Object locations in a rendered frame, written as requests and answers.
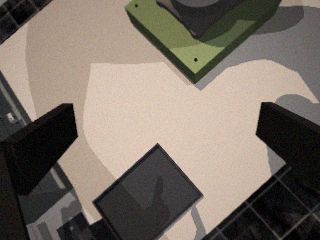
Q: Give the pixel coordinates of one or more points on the grey tool chest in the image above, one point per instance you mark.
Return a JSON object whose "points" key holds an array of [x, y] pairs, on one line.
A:
{"points": [[13, 118]]}

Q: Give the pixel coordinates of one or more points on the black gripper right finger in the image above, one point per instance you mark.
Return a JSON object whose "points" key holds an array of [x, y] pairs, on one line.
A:
{"points": [[293, 138]]}

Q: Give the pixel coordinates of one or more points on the black flat panel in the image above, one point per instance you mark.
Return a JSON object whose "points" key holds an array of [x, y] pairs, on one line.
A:
{"points": [[69, 231]]}

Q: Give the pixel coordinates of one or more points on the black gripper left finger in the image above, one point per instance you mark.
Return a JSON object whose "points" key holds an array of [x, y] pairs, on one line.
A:
{"points": [[28, 155]]}

